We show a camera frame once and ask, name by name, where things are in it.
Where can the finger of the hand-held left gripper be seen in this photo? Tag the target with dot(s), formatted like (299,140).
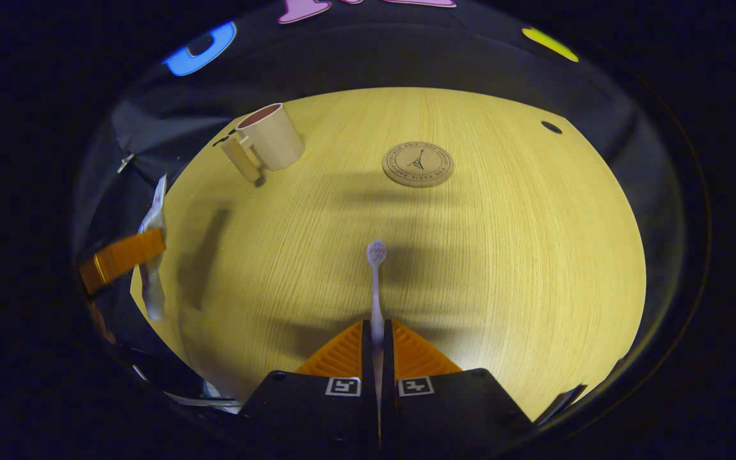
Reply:
(125,259)

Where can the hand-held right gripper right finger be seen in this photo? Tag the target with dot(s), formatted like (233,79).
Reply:
(387,358)

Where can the white toothpaste tube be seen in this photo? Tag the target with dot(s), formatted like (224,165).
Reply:
(153,220)

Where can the purple toothbrush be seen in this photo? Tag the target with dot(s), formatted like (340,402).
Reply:
(375,287)

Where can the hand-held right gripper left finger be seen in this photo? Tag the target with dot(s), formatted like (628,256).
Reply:
(368,358)

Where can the round cork coaster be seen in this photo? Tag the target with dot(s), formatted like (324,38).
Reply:
(418,165)

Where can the white clip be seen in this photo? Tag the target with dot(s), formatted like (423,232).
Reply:
(126,163)

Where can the wooden desktop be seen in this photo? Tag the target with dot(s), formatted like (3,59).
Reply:
(502,255)

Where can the beige cup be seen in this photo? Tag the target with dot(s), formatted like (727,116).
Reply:
(275,140)

